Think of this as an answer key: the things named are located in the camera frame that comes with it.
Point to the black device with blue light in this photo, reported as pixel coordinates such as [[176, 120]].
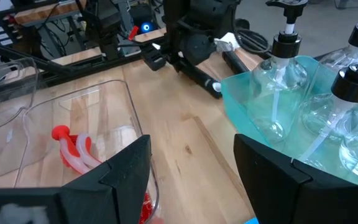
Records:
[[147, 27]]

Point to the black metal table frame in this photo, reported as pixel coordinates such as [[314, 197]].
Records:
[[26, 58]]

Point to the wooden workbench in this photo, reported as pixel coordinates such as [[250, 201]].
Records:
[[42, 14]]

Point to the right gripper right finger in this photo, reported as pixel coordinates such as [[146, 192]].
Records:
[[269, 186]]

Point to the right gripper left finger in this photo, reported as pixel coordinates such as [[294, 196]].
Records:
[[120, 186]]

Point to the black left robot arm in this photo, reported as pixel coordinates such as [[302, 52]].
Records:
[[197, 18]]

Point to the red lever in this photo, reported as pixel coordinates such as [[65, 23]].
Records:
[[133, 32]]

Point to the teal translucent plastic tray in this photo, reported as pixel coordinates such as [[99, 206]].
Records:
[[238, 102]]

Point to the clear plastic bin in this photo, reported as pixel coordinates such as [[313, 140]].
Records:
[[132, 105], [36, 77]]

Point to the blue sponge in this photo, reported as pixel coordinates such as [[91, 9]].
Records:
[[252, 221]]

